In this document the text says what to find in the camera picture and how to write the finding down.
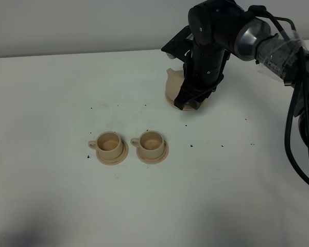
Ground beige cup saucer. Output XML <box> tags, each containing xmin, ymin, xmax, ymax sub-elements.
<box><xmin>136</xmin><ymin>141</ymin><xmax>169</xmax><ymax>165</ymax></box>
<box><xmin>96</xmin><ymin>140</ymin><xmax>129</xmax><ymax>166</ymax></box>

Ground right beige teacup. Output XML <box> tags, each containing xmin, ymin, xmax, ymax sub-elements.
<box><xmin>130</xmin><ymin>131</ymin><xmax>165</xmax><ymax>160</ymax></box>

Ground beige teapot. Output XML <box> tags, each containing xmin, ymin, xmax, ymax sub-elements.
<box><xmin>165</xmin><ymin>68</ymin><xmax>184</xmax><ymax>105</ymax></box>

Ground left beige teacup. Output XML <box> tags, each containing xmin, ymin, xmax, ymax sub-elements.
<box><xmin>88</xmin><ymin>132</ymin><xmax>123</xmax><ymax>160</ymax></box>

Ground left beige cup saucer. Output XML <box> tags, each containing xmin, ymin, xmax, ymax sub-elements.
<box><xmin>96</xmin><ymin>140</ymin><xmax>129</xmax><ymax>166</ymax></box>

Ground right beige cup saucer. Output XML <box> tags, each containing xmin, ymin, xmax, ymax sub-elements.
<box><xmin>136</xmin><ymin>141</ymin><xmax>169</xmax><ymax>165</ymax></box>

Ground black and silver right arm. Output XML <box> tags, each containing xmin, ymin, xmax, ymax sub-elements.
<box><xmin>174</xmin><ymin>1</ymin><xmax>309</xmax><ymax>146</ymax></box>

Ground beige teacup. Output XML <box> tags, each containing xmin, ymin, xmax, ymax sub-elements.
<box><xmin>130</xmin><ymin>131</ymin><xmax>165</xmax><ymax>160</ymax></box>
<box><xmin>88</xmin><ymin>132</ymin><xmax>123</xmax><ymax>160</ymax></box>

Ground black right camera cable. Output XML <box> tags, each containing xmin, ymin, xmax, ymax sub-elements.
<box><xmin>248</xmin><ymin>5</ymin><xmax>309</xmax><ymax>196</ymax></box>

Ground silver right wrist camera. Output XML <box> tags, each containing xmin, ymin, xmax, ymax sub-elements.
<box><xmin>161</xmin><ymin>26</ymin><xmax>193</xmax><ymax>62</ymax></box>

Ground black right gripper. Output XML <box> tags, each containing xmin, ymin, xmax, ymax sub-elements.
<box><xmin>174</xmin><ymin>41</ymin><xmax>231</xmax><ymax>110</ymax></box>

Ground beige teapot saucer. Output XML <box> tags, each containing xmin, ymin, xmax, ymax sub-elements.
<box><xmin>165</xmin><ymin>94</ymin><xmax>210</xmax><ymax>111</ymax></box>

